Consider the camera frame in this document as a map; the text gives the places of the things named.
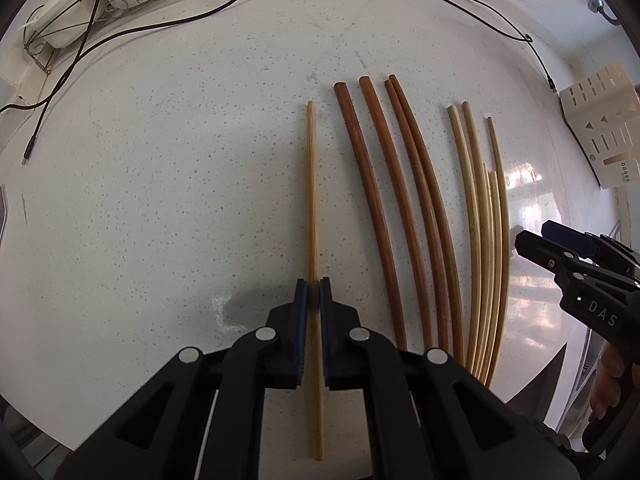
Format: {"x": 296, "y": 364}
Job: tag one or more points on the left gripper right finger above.
{"x": 357, "y": 358}

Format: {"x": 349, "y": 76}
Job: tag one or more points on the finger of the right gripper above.
{"x": 542, "y": 252}
{"x": 567, "y": 234}

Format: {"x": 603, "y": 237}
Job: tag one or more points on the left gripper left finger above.
{"x": 271, "y": 357}

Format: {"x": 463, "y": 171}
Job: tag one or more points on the dark brown chopstick two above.
{"x": 404, "y": 204}

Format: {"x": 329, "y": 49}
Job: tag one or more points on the light bamboo chopstick five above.
{"x": 505, "y": 250}

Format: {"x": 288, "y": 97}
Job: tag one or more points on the light bamboo chopstick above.
{"x": 314, "y": 318}

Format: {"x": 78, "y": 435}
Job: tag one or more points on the light bamboo chopstick two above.
{"x": 471, "y": 202}

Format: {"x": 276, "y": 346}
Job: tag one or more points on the light bamboo chopstick three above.
{"x": 487, "y": 251}

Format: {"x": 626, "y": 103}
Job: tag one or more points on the dark brown chopstick four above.
{"x": 455, "y": 318}

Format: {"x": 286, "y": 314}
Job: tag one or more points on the light bamboo chopstick four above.
{"x": 496, "y": 274}

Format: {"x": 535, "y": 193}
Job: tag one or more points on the dark brown chopstick three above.
{"x": 420, "y": 209}

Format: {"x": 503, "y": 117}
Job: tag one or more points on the dark brown chopstick one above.
{"x": 374, "y": 201}

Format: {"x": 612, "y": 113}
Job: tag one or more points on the right hand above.
{"x": 605, "y": 392}

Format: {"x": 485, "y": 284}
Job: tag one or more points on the cream utensil holder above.
{"x": 602, "y": 111}

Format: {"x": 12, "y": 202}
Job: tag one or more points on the chrome wall hook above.
{"x": 597, "y": 7}

